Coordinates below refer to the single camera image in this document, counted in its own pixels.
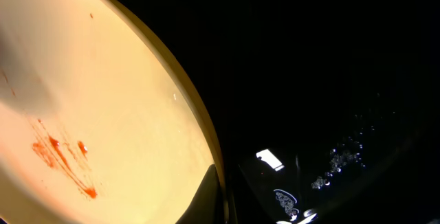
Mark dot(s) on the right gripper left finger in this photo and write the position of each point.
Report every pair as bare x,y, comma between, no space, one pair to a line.
206,206

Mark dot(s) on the yellow plate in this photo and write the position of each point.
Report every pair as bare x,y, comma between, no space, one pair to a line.
99,122

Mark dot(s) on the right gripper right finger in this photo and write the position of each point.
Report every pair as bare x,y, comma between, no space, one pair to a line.
231,187

